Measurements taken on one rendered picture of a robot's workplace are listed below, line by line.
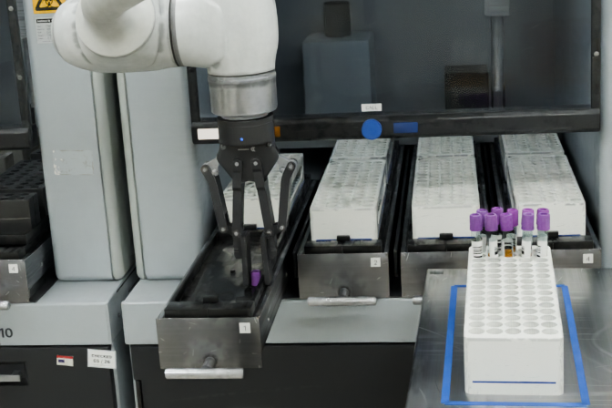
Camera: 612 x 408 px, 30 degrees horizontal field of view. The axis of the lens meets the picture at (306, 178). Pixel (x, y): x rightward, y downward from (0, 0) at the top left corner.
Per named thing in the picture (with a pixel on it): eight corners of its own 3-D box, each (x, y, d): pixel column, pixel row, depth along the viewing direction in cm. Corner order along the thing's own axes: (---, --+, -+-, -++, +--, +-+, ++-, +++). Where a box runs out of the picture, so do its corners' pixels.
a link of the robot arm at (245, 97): (214, 66, 156) (218, 109, 157) (200, 78, 147) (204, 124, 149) (280, 64, 155) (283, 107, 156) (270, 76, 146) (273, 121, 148)
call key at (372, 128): (362, 138, 170) (361, 118, 169) (382, 137, 169) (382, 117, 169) (362, 140, 169) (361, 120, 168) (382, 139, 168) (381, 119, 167)
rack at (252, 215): (250, 187, 209) (249, 154, 208) (305, 186, 208) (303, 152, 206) (220, 237, 181) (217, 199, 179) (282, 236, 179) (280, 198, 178)
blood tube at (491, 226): (488, 301, 141) (484, 217, 138) (488, 296, 143) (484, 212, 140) (501, 300, 141) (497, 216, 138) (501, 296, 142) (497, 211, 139)
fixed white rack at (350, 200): (330, 195, 201) (328, 160, 199) (387, 193, 199) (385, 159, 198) (311, 249, 172) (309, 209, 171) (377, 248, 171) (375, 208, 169)
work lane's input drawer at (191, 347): (247, 217, 215) (243, 170, 212) (320, 215, 213) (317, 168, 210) (150, 384, 145) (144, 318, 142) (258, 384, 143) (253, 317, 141)
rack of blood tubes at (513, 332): (470, 291, 146) (469, 245, 144) (550, 291, 144) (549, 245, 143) (464, 393, 118) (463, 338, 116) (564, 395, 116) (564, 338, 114)
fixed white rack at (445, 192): (417, 193, 199) (416, 158, 197) (475, 191, 197) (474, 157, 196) (413, 247, 170) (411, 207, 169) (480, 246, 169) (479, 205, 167)
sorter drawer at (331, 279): (339, 180, 236) (337, 138, 234) (406, 178, 234) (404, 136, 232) (294, 311, 166) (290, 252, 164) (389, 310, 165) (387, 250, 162)
